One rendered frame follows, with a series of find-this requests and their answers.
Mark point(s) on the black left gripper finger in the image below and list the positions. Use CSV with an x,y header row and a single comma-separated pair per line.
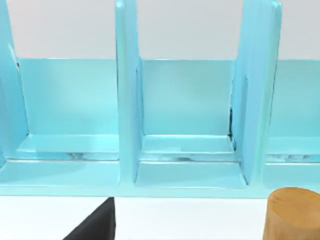
x,y
100,222

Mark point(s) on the light blue rack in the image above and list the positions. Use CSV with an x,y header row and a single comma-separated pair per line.
x,y
75,100

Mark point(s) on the round wooden block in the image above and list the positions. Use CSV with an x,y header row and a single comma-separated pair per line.
x,y
292,215

